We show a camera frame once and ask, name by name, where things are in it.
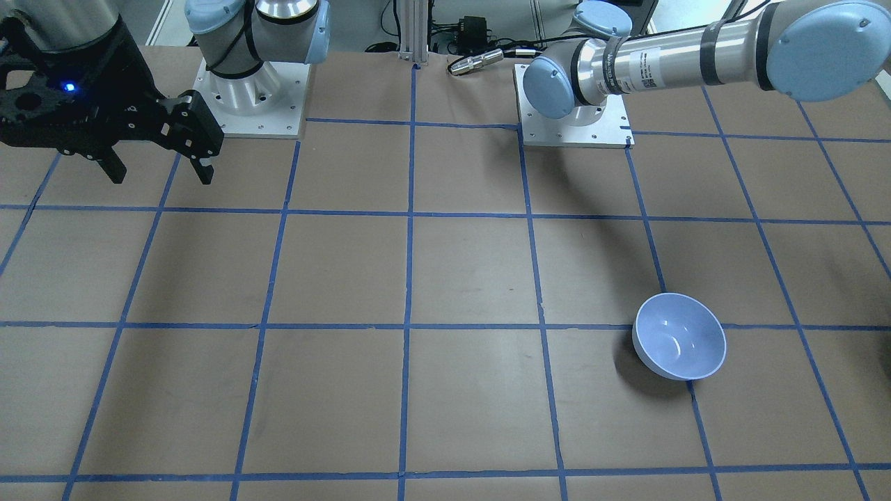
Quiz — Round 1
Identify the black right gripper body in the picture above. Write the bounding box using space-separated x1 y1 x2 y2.
1 18 168 155

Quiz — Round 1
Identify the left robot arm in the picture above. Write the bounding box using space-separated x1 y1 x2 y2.
517 1 890 118

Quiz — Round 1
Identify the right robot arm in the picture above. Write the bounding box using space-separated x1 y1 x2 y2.
2 1 330 184

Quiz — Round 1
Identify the blue bowl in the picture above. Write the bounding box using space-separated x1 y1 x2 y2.
632 292 727 381

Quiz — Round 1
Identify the black power adapter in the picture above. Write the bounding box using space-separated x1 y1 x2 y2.
455 16 488 47

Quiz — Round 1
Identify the silver metal cylinder connector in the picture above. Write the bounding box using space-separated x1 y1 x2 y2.
448 49 504 77

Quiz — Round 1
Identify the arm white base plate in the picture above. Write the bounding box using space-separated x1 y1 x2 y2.
514 64 634 148
194 60 314 140

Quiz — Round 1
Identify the aluminium frame post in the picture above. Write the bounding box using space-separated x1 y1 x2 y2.
393 0 432 69

